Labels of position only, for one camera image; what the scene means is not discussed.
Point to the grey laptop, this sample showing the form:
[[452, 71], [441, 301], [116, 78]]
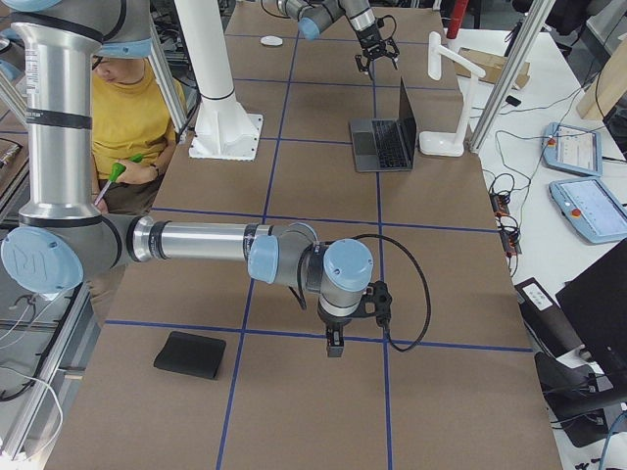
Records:
[[384, 145]]

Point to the small black square device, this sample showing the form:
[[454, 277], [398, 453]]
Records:
[[513, 101]]

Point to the blue teach pendant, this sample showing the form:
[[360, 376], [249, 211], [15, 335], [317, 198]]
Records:
[[572, 149], [591, 209]]

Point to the blue teach pendant near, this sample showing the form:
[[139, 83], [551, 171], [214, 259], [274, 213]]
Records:
[[591, 209]]

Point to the red cylinder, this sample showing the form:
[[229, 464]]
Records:
[[456, 18]]

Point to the blue teach pendant far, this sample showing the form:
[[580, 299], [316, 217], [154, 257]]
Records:
[[572, 149]]

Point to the green handled tool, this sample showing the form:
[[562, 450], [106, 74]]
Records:
[[117, 170]]

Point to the black monitor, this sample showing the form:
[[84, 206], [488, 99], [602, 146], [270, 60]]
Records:
[[595, 305]]

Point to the person in yellow shirt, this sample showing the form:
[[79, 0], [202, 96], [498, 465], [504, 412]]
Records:
[[132, 126]]

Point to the aluminium frame post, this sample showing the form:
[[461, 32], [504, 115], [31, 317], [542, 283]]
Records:
[[522, 44]]

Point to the orange usb hub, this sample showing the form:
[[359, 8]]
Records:
[[499, 204]]

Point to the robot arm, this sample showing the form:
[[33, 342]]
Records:
[[63, 239], [314, 19]]

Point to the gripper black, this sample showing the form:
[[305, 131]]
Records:
[[334, 324], [370, 39]]

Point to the cardboard box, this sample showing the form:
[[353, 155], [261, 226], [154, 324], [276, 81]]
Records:
[[493, 65]]

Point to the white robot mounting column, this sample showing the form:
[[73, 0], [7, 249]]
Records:
[[223, 130]]

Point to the black mouse pad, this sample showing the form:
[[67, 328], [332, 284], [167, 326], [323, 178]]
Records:
[[191, 354]]

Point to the white computer mouse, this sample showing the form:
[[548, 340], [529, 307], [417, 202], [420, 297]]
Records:
[[271, 41]]

